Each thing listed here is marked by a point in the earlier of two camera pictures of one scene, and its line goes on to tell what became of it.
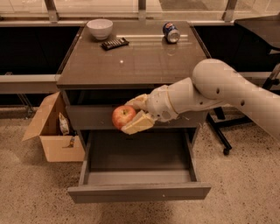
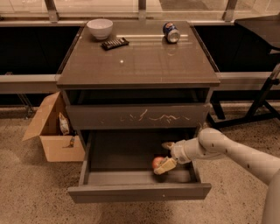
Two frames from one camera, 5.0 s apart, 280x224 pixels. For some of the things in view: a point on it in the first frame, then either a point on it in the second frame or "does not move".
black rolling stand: (217, 118) does not move
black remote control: (115, 43) does not move
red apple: (122, 115) → (157, 162)
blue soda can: (171, 32) does not move
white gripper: (158, 102) → (177, 151)
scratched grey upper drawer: (101, 117) does not move
